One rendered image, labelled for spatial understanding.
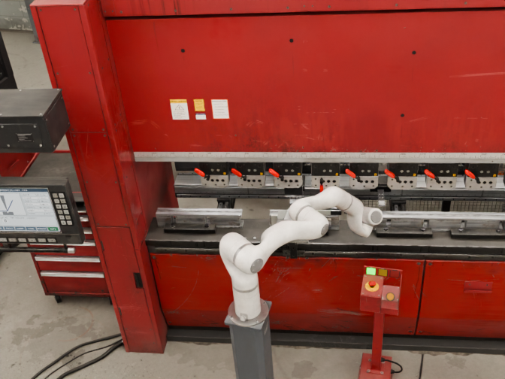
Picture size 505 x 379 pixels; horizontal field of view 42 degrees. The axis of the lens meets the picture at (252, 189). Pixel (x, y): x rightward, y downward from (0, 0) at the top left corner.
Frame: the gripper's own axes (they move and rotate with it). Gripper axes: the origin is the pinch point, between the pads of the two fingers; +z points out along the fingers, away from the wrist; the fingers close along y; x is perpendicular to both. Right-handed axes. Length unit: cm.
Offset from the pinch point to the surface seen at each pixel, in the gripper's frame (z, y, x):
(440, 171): -33, 13, -41
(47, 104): -24, 90, 138
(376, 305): -21, -48, 6
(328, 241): 6.2, -13.7, 12.9
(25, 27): 610, 241, 119
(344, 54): -44, 81, 4
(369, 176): -15.3, 17.9, -9.5
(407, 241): -11.8, -23.4, -25.2
